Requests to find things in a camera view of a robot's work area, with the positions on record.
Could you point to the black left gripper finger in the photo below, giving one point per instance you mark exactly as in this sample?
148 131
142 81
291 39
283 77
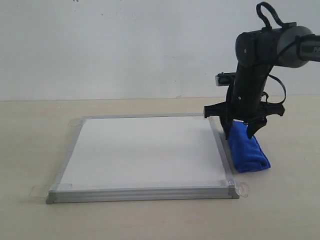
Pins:
255 125

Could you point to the white board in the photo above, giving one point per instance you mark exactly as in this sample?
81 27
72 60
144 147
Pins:
143 157

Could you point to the clear tape front left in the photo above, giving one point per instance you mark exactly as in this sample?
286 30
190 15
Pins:
45 190

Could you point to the blue microfibre cloth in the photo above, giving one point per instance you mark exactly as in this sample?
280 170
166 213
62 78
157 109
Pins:
246 153

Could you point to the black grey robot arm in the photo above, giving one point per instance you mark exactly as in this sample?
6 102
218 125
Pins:
257 52

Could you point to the clear tape back right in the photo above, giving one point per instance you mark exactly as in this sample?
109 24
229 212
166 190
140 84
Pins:
200 117

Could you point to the clear tape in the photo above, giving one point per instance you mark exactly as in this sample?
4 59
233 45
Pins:
77 122
236 189
45 190
200 117

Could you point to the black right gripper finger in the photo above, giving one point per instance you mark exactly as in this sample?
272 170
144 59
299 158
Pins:
226 124

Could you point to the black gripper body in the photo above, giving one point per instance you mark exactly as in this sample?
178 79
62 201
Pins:
243 99

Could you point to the clear tape front right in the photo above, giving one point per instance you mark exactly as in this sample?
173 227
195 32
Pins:
236 189

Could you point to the clear tape back left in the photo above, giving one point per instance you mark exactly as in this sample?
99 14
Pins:
77 122

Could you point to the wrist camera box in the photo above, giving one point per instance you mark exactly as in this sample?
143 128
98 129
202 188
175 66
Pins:
224 79

